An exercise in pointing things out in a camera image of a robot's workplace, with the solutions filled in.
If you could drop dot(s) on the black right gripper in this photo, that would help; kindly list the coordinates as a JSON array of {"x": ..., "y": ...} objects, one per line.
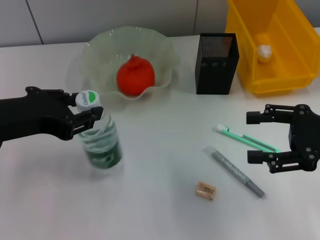
[{"x": 305, "y": 137}]

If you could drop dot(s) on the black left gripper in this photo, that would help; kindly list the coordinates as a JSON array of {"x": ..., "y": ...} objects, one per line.
[{"x": 32, "y": 115}]

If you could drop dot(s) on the mint green utility knife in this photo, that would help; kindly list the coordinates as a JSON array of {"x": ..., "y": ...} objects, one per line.
[{"x": 240, "y": 137}]

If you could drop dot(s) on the clear green-label water bottle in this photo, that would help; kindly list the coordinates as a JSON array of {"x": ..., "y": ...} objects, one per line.
[{"x": 102, "y": 147}]

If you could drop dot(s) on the red-orange orange fruit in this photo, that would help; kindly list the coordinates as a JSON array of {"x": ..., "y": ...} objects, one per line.
[{"x": 136, "y": 77}]

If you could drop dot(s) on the small beige eraser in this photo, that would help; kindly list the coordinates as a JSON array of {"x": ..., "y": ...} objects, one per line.
[{"x": 205, "y": 190}]

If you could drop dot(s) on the white paper ball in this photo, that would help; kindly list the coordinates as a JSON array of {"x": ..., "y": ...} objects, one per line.
[{"x": 265, "y": 53}]

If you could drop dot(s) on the grey marker pen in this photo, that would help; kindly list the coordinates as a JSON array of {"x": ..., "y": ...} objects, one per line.
[{"x": 230, "y": 167}]

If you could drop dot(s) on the green glass fruit bowl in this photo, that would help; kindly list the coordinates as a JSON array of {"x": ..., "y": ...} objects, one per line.
[{"x": 105, "y": 62}]

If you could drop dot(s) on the black mesh pen holder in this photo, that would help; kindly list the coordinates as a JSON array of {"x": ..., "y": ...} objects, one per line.
[{"x": 215, "y": 80}]

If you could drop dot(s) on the yellow plastic bin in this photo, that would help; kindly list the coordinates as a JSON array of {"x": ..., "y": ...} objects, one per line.
[{"x": 287, "y": 75}]

